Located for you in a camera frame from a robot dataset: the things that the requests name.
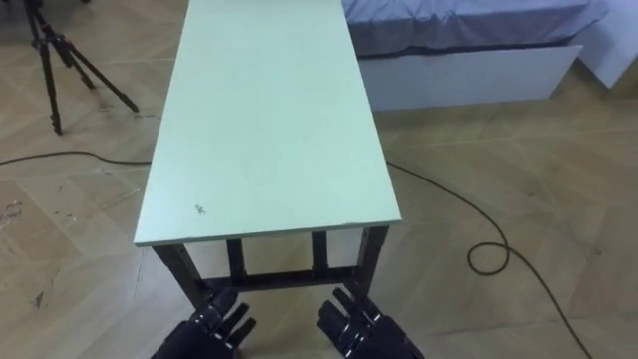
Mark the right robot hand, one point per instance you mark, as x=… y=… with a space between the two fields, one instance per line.
x=364 y=331

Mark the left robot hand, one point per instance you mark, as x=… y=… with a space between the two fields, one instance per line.
x=199 y=336

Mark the pale green desk black legs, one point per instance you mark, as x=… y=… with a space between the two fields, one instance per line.
x=269 y=119

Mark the grey bed white frame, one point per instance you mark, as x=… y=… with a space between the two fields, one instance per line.
x=463 y=45

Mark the black camera tripod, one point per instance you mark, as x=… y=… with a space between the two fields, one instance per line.
x=60 y=55

